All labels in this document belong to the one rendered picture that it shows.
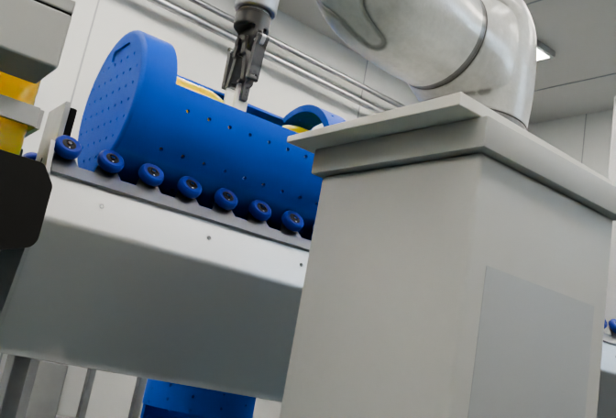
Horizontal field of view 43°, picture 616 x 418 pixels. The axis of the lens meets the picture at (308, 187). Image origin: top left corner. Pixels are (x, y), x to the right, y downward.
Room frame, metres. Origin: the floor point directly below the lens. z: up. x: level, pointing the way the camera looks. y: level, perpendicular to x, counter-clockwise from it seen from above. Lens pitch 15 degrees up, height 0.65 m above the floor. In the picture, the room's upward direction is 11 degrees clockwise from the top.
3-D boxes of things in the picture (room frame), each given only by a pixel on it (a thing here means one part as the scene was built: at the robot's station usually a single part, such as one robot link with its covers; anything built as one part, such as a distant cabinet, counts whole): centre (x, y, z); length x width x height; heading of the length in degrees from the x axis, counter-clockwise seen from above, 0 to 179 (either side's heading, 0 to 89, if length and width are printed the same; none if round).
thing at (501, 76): (1.08, -0.22, 1.18); 0.18 x 0.16 x 0.22; 132
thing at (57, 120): (1.31, 0.45, 0.99); 0.10 x 0.02 x 0.12; 33
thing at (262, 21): (1.49, 0.18, 1.34); 0.08 x 0.07 x 0.09; 33
